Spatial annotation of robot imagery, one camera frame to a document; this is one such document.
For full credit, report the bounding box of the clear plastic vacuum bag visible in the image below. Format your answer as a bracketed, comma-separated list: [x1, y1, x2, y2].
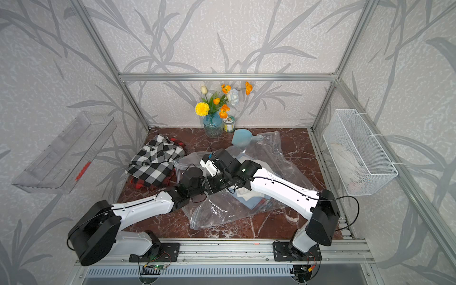
[183, 131, 316, 230]

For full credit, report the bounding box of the grey white plaid shirt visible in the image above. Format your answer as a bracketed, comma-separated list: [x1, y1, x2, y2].
[125, 134, 186, 188]

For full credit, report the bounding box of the red black plaid shirt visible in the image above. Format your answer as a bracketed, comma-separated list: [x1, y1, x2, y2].
[129, 137, 186, 190]

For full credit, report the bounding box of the white garment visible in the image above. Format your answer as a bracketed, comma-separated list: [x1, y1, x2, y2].
[235, 160, 274, 201]

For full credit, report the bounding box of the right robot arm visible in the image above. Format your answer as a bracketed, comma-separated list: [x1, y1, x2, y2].
[200, 159, 340, 253]

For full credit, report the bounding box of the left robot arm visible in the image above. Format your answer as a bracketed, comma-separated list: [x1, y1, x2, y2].
[67, 185, 205, 266]

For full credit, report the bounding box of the light blue folded garment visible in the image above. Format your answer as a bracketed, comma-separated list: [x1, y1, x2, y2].
[233, 153, 262, 210]

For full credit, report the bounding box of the light blue plastic scoop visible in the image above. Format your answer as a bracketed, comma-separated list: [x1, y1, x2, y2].
[232, 129, 264, 148]

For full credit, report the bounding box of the small white lidded jar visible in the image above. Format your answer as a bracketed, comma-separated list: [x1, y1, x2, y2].
[223, 115, 235, 133]

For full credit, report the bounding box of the blue glass flower vase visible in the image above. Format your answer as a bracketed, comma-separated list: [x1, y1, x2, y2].
[203, 112, 223, 138]

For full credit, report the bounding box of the artificial flower bouquet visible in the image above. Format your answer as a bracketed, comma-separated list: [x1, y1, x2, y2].
[195, 84, 240, 119]

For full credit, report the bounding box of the white cloth in basket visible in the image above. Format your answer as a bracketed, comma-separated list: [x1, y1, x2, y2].
[331, 143, 365, 195]

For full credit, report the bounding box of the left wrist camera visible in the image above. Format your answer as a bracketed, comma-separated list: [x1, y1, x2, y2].
[180, 167, 205, 190]

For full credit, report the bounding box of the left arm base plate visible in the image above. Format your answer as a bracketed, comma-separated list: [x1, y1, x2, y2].
[128, 242, 180, 263]

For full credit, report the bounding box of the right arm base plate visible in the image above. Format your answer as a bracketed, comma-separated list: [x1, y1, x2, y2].
[272, 241, 322, 262]

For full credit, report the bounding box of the clear acrylic wall shelf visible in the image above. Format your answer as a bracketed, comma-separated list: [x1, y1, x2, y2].
[12, 111, 117, 194]

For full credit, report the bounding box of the white wire wall basket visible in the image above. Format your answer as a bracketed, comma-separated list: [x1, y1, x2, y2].
[323, 109, 399, 196]

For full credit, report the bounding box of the aluminium frame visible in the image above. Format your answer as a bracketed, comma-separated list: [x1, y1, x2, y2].
[67, 0, 456, 285]

